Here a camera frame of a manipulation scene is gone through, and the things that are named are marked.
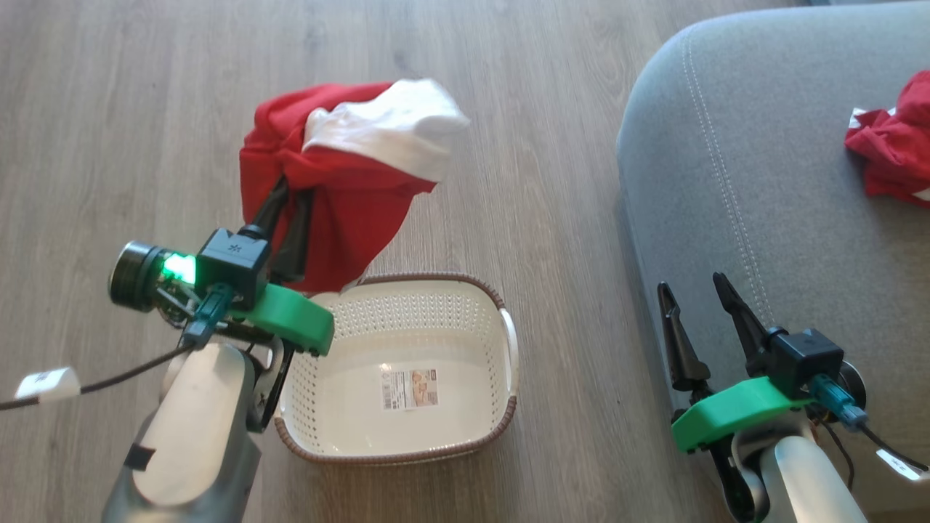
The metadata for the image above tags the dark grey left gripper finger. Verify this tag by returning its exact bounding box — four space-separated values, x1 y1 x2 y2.
243 174 288 238
272 185 315 284

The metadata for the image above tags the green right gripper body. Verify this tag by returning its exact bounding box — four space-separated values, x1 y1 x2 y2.
671 362 868 523

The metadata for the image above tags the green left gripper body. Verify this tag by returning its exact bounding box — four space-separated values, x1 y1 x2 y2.
108 241 336 434

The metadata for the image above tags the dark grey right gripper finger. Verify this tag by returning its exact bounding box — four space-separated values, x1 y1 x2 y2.
658 282 713 405
712 272 784 380

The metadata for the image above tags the red garment with white panel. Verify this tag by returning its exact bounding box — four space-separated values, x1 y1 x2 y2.
239 78 472 294

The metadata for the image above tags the red garment with white stripes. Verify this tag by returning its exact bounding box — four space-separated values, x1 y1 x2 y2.
844 70 930 208

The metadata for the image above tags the grey fabric sofa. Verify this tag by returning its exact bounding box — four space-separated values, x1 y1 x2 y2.
616 0 930 523

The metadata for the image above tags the printed basket label sticker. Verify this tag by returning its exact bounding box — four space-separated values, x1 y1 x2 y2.
379 367 440 412

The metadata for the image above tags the white woven-rim laundry basket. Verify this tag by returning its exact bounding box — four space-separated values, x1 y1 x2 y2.
273 272 519 466

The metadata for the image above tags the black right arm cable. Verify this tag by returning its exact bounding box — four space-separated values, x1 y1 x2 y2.
808 374 930 474

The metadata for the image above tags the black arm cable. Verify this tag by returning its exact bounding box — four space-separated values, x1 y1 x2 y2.
0 285 235 412
808 374 930 474

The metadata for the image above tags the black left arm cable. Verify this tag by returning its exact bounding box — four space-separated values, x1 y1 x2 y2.
0 285 235 412

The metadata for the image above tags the white right cable tag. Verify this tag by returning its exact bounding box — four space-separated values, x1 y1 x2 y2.
876 448 927 483

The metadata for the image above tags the white cable tag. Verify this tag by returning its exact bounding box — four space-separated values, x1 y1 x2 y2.
876 448 927 483
15 366 81 403

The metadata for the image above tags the white left cable tag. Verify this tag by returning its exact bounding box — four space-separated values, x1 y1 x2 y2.
15 366 81 403

